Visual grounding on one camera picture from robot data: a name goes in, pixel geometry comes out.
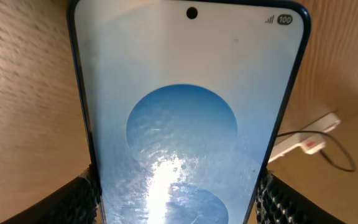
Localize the white power strip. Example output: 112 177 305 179
268 113 341 162

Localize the blue smartphone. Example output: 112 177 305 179
67 0 311 223

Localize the black charging cable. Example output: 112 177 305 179
277 130 357 173

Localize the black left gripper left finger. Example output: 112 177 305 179
3 166 101 224

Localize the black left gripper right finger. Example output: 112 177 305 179
255 171 344 224

